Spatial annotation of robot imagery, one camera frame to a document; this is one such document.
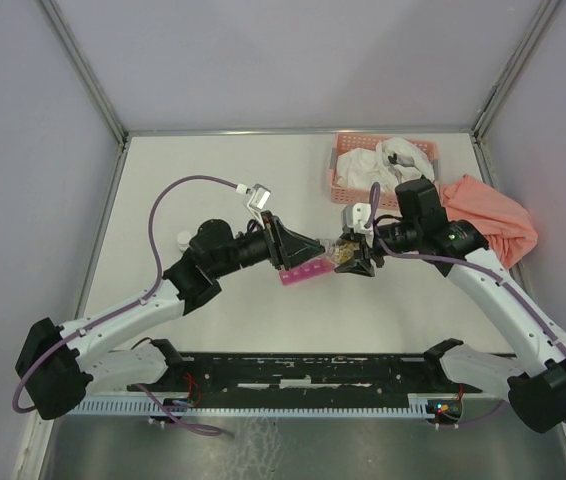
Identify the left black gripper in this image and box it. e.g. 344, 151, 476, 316
212, 211, 326, 278

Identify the amber pill bottle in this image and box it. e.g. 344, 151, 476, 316
320, 239, 360, 267

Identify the pink weekly pill organizer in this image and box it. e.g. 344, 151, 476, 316
279, 257, 334, 286

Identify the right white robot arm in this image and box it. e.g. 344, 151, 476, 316
336, 178, 566, 433

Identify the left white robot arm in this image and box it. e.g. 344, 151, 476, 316
15, 211, 325, 420

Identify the white cap pill bottle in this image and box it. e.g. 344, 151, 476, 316
176, 231, 193, 253

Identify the salmon pink cloth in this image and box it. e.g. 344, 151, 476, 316
440, 175, 538, 269

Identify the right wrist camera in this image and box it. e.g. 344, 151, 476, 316
341, 203, 373, 235

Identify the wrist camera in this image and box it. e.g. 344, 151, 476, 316
245, 184, 271, 214
341, 203, 373, 235

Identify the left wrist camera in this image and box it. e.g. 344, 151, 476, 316
245, 184, 271, 214

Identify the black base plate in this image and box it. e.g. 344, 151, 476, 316
147, 352, 479, 409

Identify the white slotted cable duct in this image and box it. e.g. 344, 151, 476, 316
70, 394, 439, 417

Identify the left aluminium frame post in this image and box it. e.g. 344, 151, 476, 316
35, 0, 128, 144

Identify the aluminium frame post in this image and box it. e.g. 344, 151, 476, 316
35, 0, 128, 144
472, 0, 564, 141

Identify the right aluminium frame post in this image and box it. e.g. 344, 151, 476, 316
472, 0, 564, 141

